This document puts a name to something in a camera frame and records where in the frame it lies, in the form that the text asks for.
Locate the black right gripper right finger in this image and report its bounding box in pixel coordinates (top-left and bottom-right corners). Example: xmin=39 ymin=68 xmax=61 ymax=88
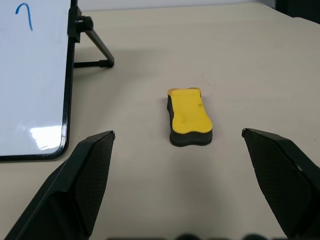
xmin=241 ymin=127 xmax=320 ymax=240

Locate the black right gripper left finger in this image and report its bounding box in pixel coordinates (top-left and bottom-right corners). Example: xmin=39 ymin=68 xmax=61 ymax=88
xmin=0 ymin=130 xmax=116 ymax=240

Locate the yellow and black eraser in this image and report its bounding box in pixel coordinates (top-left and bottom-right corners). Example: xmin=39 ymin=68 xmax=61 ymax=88
xmin=166 ymin=87 xmax=214 ymax=148

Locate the black-framed whiteboard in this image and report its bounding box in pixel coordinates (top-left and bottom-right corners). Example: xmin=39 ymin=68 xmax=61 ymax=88
xmin=0 ymin=0 xmax=76 ymax=162

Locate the black whiteboard stand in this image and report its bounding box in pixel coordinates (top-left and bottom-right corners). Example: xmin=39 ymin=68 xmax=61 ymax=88
xmin=67 ymin=0 xmax=115 ymax=69

